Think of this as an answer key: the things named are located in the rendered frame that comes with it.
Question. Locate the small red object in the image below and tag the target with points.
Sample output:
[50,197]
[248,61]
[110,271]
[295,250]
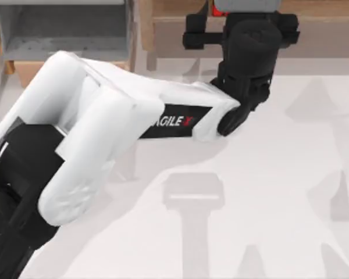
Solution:
[220,9]

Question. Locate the pale grey rounded box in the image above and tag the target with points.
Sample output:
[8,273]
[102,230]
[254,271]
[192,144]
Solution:
[247,5]

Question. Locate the grey pierced drawer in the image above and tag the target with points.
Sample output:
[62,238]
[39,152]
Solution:
[67,26]

